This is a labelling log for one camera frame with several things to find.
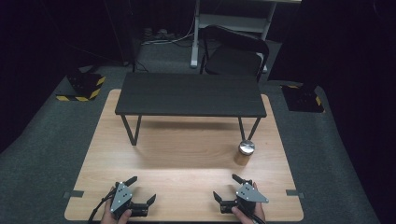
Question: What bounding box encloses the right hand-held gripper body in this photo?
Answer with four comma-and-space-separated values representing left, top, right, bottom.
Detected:
219, 178, 270, 217

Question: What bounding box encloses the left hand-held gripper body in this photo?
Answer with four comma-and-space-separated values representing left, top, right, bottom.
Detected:
109, 181, 149, 218

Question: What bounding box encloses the amber jar with metal lid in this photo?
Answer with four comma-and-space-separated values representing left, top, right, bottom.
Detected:
233, 139, 257, 167

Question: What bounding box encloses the person's right hand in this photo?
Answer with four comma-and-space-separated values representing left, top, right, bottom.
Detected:
231, 182, 267, 224

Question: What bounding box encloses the person's left hand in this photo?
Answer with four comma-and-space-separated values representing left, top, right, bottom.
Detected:
99, 199, 134, 224

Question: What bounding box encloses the grey tape strip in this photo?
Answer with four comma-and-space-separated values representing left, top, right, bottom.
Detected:
63, 189, 85, 200
285, 189, 306, 200

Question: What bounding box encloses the small black table shelf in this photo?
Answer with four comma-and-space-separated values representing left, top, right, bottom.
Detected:
114, 72, 268, 147

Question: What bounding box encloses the black yellow striped stand base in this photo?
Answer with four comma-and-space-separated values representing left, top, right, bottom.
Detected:
279, 83, 326, 114
55, 69, 106, 103

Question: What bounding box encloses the black chair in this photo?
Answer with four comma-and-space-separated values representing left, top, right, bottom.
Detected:
199, 24, 271, 83

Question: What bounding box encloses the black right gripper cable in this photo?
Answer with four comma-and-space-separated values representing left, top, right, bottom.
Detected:
244, 207, 266, 224

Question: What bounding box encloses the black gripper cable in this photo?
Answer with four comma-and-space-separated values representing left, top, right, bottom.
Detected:
88, 187, 117, 224
244, 207, 266, 224

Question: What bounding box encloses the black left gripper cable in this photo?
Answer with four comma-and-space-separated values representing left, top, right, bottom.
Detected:
88, 187, 117, 224

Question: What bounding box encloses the white floor cable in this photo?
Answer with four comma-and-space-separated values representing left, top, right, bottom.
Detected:
141, 18, 196, 47

